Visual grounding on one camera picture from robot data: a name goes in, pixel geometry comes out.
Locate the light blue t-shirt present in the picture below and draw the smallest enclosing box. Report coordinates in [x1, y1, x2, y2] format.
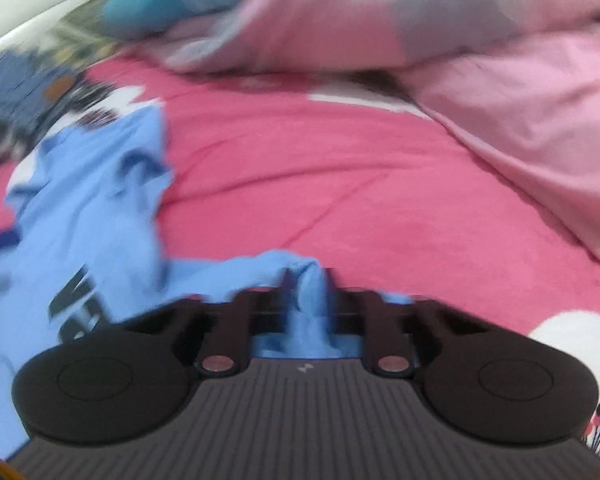
[0, 104, 416, 461]

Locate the pile of jeans and plaid clothes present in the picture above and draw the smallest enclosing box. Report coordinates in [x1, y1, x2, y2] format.
[0, 50, 114, 166]

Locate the pink floral bed blanket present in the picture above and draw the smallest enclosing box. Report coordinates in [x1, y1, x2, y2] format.
[0, 60, 600, 454]

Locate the pink grey quilt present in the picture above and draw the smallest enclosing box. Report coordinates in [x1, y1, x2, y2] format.
[138, 0, 600, 259]

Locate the green patterned pillow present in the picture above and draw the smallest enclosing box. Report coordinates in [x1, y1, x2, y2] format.
[38, 0, 119, 68]

